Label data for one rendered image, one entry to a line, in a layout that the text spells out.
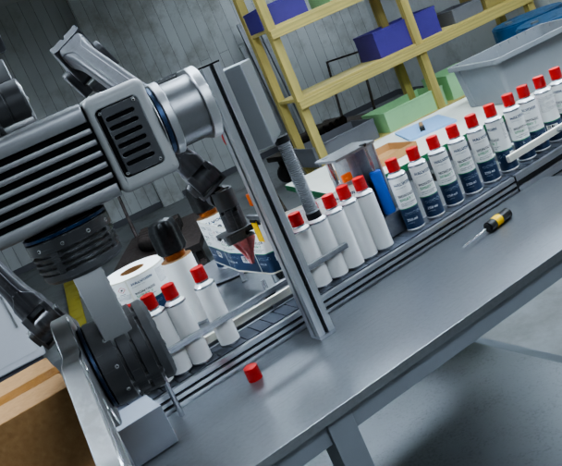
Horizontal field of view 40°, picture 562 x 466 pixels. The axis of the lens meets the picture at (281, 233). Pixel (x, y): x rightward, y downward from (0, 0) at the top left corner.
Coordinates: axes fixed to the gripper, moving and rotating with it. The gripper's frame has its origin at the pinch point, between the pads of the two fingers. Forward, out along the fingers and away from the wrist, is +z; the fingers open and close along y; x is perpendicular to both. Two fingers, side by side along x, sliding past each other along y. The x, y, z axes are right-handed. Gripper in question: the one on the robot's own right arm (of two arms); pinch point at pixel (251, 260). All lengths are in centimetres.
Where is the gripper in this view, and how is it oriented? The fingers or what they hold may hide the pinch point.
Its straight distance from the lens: 194.7
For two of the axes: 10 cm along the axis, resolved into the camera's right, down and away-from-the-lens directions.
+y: -8.1, 4.4, -3.9
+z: 3.8, 9.0, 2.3
